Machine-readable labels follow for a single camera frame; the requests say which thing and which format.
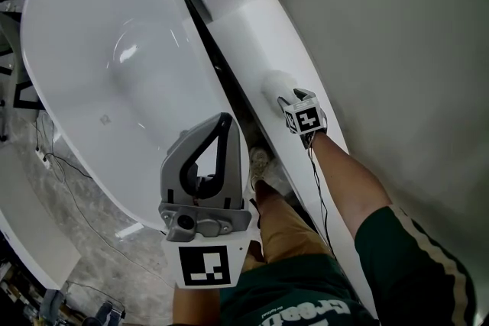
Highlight grey chair with black legs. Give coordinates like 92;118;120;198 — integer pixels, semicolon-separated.
0;0;43;142

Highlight person's left forearm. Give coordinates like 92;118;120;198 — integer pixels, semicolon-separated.
171;286;222;326

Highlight white platform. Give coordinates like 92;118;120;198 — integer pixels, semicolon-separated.
0;143;83;291

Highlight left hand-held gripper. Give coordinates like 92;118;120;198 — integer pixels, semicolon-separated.
158;111;254;290

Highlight grey roller blind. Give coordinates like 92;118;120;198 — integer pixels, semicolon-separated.
263;0;489;249

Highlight person's right forearm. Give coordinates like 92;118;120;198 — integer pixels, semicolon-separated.
308;131;393;241

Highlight white power strip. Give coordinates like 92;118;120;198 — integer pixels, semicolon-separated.
34;147;53;169

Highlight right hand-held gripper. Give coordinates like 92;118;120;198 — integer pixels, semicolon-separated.
276;87;329;150

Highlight white fluffy duster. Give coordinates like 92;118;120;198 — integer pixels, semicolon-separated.
261;69;301;115

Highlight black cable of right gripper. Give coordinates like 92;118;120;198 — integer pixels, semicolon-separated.
307;143;339;260

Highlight white bathtub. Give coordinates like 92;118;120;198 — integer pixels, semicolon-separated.
19;0;253;232

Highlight white sneaker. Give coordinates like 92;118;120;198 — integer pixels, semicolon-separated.
248;147;286;195

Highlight person's right leg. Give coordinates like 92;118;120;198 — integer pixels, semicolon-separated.
254;179;286;207

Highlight person's dark green shirt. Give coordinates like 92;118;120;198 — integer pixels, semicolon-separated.
219;204;477;326

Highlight person's khaki shorts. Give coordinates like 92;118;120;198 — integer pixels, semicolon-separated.
242;194;333;274

